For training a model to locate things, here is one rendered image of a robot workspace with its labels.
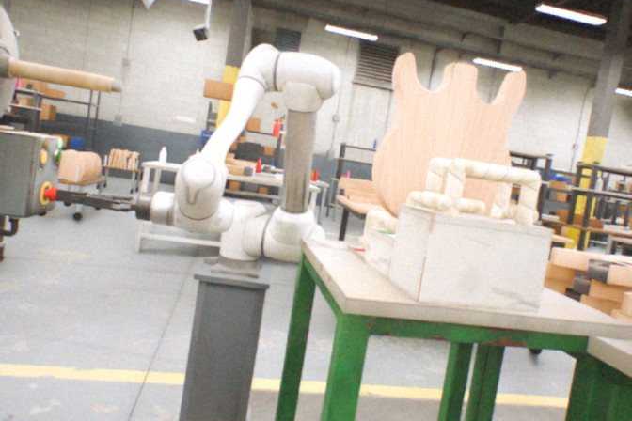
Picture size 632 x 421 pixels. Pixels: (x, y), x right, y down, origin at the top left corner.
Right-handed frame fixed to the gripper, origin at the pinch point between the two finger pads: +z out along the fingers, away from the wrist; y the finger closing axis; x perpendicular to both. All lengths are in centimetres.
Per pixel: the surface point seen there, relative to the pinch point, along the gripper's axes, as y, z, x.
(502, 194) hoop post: -37, -98, 18
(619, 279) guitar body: -37, -130, 3
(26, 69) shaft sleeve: -28.6, 1.4, 27.7
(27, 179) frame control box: -8.0, 7.4, 4.1
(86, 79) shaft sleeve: -28.6, -9.1, 27.8
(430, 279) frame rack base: -47, -79, 0
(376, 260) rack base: -25, -76, -2
